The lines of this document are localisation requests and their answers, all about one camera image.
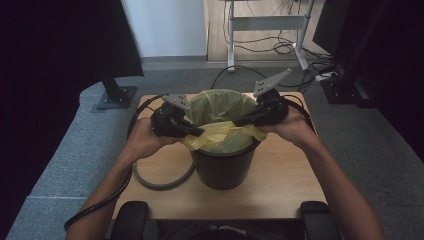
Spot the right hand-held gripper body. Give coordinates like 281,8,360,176
253,68,293,127

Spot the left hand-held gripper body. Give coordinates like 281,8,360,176
150,93,193,138

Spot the yellow plastic trash bag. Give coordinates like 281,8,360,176
179,88,268,155

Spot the black plastic trash bin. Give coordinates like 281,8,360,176
190,139,262,191

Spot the grey bin rim ring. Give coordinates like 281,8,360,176
132,159,196,192

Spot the person's right hand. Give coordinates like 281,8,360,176
256,106,318,148

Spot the person's left hand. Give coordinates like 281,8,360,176
124,116,180,161

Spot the white power strip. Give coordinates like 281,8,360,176
314,71,338,83

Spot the black floor stand base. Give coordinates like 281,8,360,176
319,73,378,108

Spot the black chair armrest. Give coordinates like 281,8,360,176
299,200,342,240
111,200,150,240

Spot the person's dark clothing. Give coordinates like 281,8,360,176
156,220,302,240

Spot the long black floor cable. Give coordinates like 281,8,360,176
210,64,331,94

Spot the black stand with base plate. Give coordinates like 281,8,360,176
95,70,138,111

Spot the tangle of black floor cables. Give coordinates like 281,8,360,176
222,0,336,68

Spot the white metal desk frame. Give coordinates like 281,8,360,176
226,0,316,72

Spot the left hand-held gripper black cable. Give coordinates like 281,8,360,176
63,94,166,233

